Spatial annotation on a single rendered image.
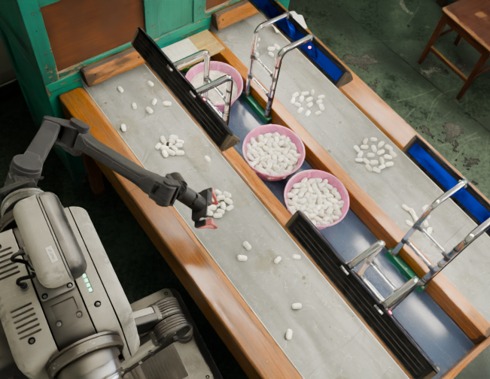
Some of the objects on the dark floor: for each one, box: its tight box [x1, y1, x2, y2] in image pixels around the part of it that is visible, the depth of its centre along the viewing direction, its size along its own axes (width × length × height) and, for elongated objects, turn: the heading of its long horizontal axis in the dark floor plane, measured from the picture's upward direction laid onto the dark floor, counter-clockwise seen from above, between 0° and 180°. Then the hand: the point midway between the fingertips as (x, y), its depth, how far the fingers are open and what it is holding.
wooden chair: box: [418, 0, 490, 100], centre depth 330 cm, size 44×43×91 cm
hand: (215, 215), depth 188 cm, fingers open, 9 cm apart
